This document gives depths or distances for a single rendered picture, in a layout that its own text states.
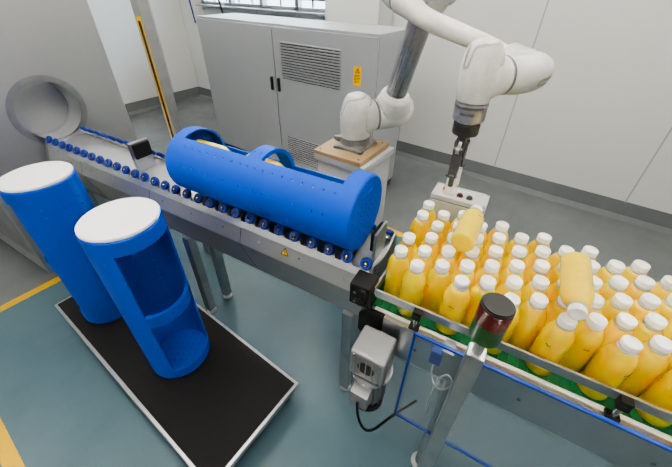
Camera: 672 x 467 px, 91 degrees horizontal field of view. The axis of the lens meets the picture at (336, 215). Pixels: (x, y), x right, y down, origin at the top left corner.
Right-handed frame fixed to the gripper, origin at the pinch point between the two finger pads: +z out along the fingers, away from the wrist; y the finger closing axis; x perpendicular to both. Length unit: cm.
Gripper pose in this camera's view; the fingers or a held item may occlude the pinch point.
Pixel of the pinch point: (452, 182)
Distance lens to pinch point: 113.9
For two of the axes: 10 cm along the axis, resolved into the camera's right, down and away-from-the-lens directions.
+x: 8.7, 2.9, -4.0
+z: 0.0, 8.1, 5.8
